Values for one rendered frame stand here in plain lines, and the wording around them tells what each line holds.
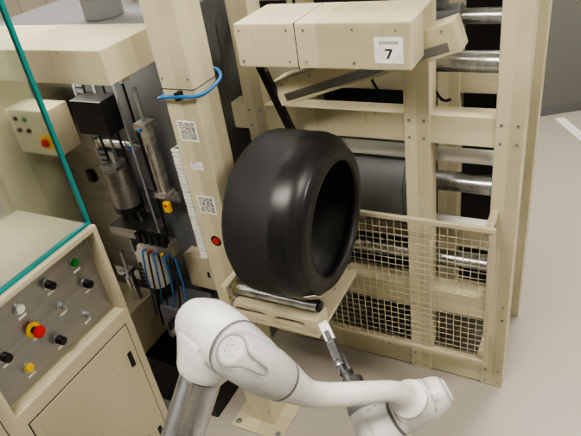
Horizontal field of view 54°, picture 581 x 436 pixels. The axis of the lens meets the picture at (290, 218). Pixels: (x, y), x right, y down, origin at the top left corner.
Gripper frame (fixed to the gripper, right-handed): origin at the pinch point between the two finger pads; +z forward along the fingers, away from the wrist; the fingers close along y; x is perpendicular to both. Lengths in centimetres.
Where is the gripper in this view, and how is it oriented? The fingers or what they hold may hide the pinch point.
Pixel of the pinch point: (327, 331)
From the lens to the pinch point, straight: 180.3
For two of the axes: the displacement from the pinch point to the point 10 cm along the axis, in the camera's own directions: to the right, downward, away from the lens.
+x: 8.7, -4.9, -0.9
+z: -3.7, -7.4, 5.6
